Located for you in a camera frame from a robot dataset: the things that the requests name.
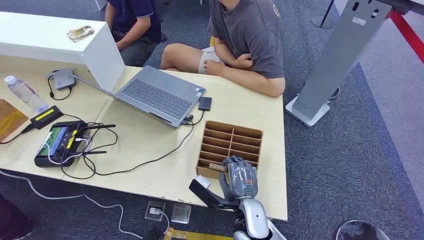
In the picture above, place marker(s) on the clear plastic water bottle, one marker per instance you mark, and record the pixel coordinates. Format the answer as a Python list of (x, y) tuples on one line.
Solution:
[(26, 95)]

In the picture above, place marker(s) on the black remote controller with screen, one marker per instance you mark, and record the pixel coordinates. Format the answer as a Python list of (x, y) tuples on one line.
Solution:
[(58, 145)]

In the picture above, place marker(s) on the brown cardboard box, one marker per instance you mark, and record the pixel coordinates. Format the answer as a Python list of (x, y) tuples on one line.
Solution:
[(10, 119)]

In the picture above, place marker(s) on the person's right hand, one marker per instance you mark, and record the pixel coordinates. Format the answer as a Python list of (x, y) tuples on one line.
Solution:
[(244, 61)]

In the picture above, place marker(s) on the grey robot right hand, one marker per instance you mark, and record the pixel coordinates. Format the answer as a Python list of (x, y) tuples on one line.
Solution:
[(239, 180)]

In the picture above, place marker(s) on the black stanchion with round base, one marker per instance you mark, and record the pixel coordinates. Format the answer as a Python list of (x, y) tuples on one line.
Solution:
[(323, 22)]

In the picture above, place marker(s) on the grey kiosk stand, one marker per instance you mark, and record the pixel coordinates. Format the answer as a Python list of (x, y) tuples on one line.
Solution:
[(341, 59)]

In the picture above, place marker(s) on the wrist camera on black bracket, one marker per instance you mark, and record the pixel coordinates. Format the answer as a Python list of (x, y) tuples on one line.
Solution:
[(207, 196)]

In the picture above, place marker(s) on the round dark base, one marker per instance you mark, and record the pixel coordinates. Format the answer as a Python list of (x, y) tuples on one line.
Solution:
[(361, 232)]

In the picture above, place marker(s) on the red barrier strip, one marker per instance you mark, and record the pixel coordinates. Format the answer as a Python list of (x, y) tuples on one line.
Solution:
[(409, 33)]

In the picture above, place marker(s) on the person's left forearm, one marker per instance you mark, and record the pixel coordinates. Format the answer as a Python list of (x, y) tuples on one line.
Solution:
[(258, 82)]

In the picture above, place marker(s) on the black charger with yellow label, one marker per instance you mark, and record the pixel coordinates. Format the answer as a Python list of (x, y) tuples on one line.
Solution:
[(46, 117)]

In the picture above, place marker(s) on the white desk shelf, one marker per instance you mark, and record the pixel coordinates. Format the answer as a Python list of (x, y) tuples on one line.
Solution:
[(49, 39)]

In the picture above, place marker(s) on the grey open laptop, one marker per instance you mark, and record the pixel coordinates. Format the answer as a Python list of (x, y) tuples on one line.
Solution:
[(155, 96)]

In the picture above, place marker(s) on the square floor socket cover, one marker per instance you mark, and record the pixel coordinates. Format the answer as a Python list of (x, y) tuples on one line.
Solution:
[(181, 213)]

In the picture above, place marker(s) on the grey adapter hub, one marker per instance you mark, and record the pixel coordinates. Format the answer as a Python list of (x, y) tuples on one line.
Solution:
[(63, 78)]

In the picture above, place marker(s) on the wooden slotted card holder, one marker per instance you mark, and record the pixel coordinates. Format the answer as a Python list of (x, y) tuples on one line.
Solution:
[(228, 140)]

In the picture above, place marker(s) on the floor socket with plug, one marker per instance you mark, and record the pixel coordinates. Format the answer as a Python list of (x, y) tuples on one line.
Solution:
[(155, 210)]

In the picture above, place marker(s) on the black external drive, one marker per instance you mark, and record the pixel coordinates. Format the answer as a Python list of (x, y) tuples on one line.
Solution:
[(205, 103)]

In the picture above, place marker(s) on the yellow and black floor tape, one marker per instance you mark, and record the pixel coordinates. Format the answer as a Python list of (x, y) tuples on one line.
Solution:
[(195, 236)]

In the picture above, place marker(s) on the person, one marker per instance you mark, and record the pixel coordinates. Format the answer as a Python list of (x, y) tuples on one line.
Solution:
[(251, 36), (136, 20)]

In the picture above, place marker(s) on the person's left hand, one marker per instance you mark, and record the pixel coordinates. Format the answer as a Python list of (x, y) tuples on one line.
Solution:
[(213, 68)]

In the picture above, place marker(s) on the person's right forearm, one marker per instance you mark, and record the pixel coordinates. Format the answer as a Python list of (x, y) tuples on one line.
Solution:
[(222, 51)]

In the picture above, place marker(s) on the yellow floor line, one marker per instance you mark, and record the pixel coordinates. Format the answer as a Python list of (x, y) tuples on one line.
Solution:
[(211, 40)]

